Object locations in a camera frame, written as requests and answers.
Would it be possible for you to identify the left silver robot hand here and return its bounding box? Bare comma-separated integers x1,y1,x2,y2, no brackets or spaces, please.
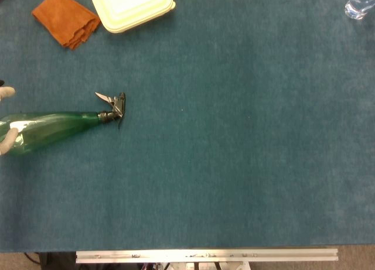
0,79,19,156

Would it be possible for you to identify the green plastic spray bottle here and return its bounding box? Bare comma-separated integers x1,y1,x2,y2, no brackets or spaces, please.
0,91,127,157

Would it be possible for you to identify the clear plastic water bottle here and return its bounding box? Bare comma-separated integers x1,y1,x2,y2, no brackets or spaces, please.
344,0,375,21

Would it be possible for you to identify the folded orange-brown cloth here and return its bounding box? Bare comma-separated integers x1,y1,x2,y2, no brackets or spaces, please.
31,0,102,51

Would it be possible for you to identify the cream lidded food container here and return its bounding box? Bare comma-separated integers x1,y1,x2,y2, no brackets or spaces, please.
88,0,177,35

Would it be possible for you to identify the aluminium profile rail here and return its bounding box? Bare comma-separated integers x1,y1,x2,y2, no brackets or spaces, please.
75,248,339,264

